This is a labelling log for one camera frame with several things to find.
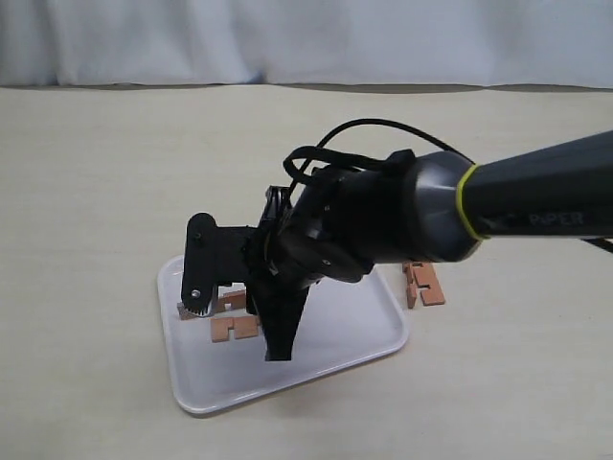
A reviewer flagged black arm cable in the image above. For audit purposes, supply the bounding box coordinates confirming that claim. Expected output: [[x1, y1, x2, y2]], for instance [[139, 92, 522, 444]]
[[282, 119, 475, 197]]

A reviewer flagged brown wooden lattice puzzle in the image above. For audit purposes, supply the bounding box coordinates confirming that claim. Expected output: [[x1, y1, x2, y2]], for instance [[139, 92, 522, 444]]
[[402, 262, 445, 310]]

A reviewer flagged wooden notched piece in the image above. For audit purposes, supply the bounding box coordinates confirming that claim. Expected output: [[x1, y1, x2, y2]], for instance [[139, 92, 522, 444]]
[[212, 289, 246, 314], [210, 315, 260, 343]]

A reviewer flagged white cloth backdrop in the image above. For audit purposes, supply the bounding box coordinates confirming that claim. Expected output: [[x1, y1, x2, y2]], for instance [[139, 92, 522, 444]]
[[1, 1, 612, 88]]

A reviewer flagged white plastic tray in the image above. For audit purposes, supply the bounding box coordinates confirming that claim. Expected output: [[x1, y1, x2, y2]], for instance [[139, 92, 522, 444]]
[[157, 257, 409, 415]]

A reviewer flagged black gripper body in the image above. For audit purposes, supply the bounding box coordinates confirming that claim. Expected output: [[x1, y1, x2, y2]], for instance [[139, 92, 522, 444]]
[[215, 167, 374, 288]]

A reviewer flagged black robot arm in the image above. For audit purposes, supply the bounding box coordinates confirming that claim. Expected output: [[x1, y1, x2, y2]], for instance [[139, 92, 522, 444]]
[[181, 132, 612, 361]]

